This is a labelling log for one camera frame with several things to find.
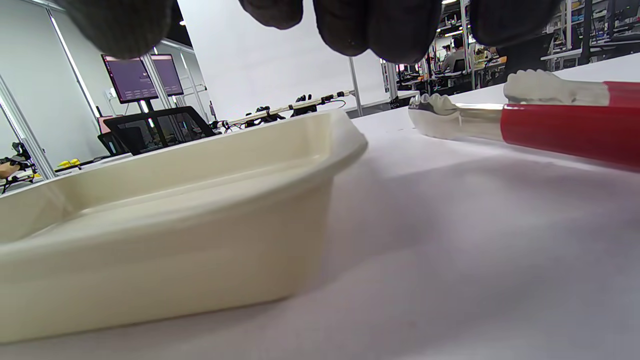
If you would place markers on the person's right hand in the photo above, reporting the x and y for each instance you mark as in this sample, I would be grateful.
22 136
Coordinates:
385 30

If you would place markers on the beige baking tray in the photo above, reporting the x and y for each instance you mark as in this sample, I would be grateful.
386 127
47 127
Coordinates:
175 235

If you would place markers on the white partition panel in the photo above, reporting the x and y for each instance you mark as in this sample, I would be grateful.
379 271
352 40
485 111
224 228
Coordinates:
280 60

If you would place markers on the computer monitor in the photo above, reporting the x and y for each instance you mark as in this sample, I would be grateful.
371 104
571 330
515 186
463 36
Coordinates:
170 74
131 77

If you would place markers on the black mesh office chair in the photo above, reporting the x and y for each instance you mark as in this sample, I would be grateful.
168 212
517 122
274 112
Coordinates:
150 127

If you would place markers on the metal frame pole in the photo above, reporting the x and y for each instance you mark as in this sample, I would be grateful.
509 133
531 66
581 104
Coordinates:
356 85

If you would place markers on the white rail with black clamps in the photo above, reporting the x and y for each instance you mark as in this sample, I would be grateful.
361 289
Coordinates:
300 106

